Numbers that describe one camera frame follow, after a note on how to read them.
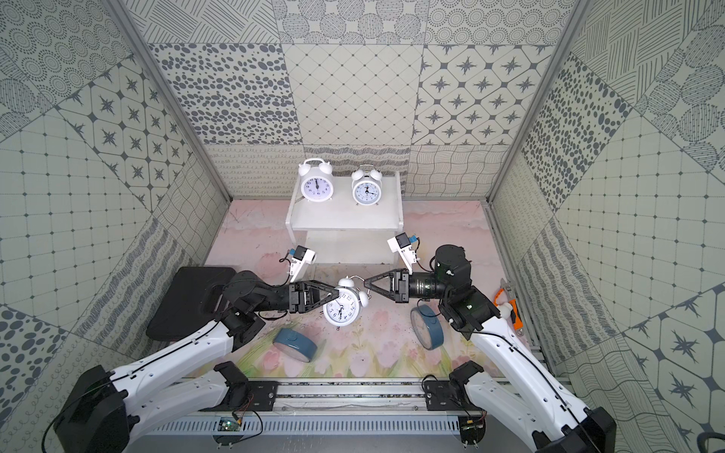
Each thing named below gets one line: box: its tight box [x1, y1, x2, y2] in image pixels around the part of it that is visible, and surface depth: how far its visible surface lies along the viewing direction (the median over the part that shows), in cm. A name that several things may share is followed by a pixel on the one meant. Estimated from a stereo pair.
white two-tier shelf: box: [285, 170, 405, 266], surface depth 74 cm
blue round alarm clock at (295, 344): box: [272, 328, 319, 363], surface depth 75 cm
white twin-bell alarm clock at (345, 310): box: [322, 275, 371, 327], surface depth 61 cm
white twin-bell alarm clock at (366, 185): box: [351, 164, 383, 206], surface depth 70 cm
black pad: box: [147, 267, 237, 342], surface depth 88 cm
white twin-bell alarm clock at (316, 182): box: [298, 157, 335, 202], surface depth 72 cm
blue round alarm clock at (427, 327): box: [409, 304, 444, 351], surface depth 78 cm
